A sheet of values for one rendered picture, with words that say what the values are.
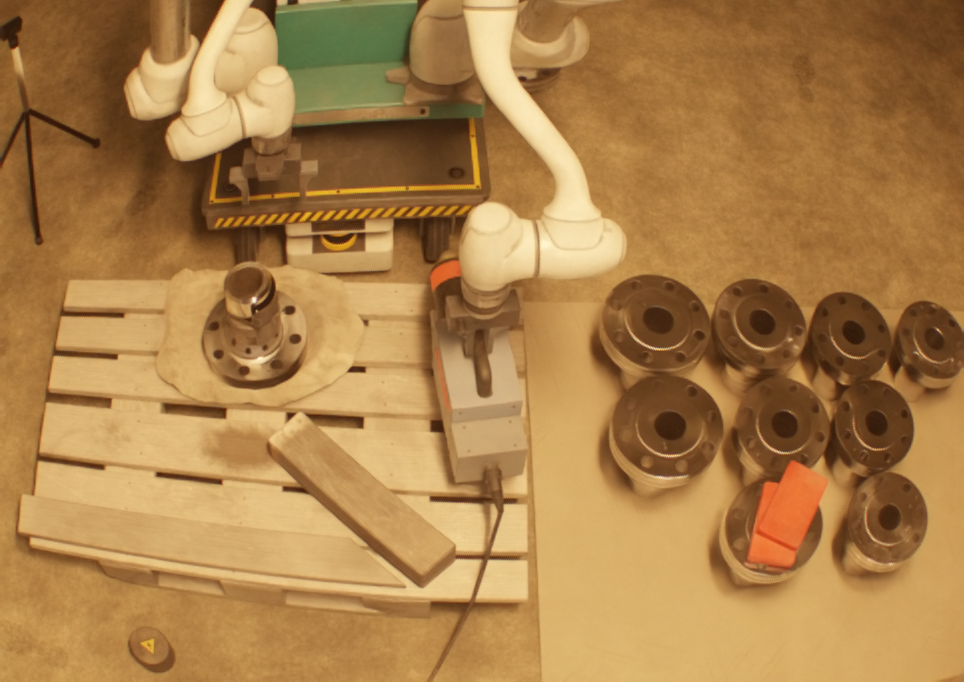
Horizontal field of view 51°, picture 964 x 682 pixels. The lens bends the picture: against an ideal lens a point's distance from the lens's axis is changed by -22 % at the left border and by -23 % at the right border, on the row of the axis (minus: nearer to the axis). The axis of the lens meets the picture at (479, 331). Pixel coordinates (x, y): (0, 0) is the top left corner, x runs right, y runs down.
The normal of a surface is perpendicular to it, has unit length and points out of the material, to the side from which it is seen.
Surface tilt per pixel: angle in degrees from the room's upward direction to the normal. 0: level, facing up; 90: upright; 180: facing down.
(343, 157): 0
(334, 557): 0
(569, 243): 47
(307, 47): 90
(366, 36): 90
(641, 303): 0
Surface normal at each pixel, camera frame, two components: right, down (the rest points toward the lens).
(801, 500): 0.06, -0.57
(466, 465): 0.18, 0.81
